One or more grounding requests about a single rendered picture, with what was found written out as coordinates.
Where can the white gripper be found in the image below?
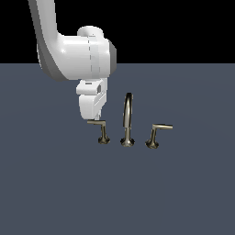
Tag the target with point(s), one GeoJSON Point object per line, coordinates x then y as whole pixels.
{"type": "Point", "coordinates": [90, 98]}

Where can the brass curved faucet spout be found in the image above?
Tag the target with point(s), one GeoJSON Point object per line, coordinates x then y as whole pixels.
{"type": "Point", "coordinates": [128, 122]}

